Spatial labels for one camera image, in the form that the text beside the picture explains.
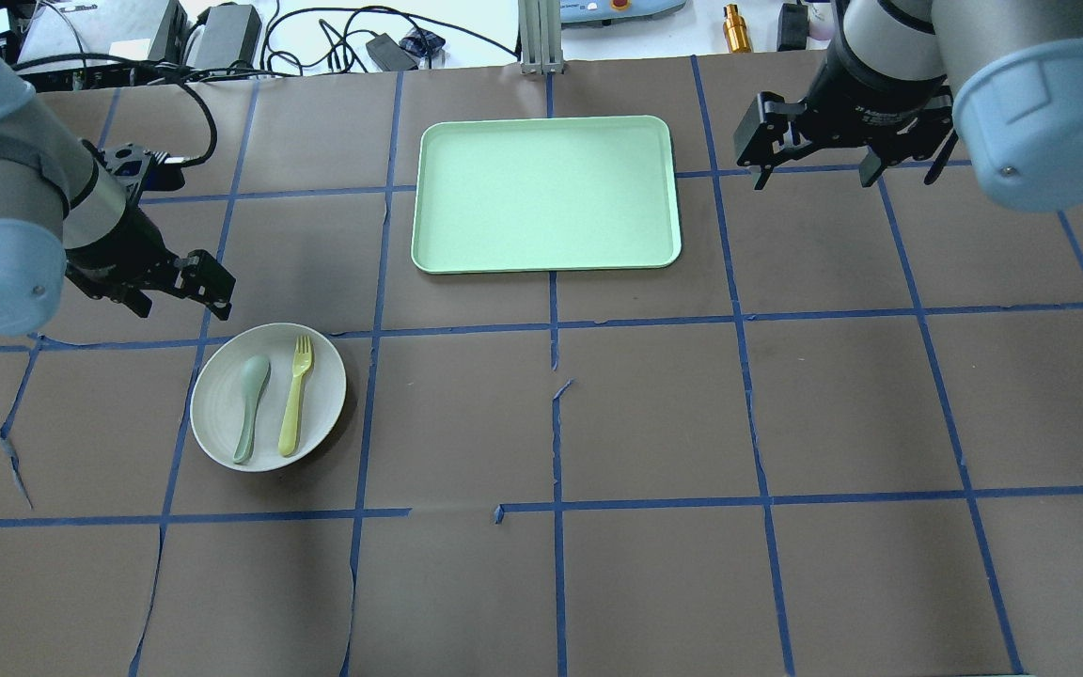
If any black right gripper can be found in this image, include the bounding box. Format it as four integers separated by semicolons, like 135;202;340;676
734;47;960;190

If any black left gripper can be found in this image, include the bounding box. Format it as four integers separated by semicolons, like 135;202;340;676
66;212;236;320

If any pale green spoon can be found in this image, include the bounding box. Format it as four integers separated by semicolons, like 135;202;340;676
231;354;271;465

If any white round plate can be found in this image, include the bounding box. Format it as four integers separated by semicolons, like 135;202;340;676
190;323;349;473

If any yellow plastic fork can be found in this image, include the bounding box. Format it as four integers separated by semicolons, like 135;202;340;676
276;334;314;458

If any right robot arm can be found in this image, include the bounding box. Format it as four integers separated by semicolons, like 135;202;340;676
733;1;1083;212

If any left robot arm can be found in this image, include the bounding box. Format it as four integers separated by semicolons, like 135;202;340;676
0;58;235;336

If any brass cylinder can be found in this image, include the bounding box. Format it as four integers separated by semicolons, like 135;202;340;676
722;3;753;53

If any black power adapter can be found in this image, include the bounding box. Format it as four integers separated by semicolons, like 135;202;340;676
186;3;262;71

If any mint green tray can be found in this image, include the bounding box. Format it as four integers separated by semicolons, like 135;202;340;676
410;115;683;275

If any aluminium frame post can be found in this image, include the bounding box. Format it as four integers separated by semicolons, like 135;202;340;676
517;0;566;74

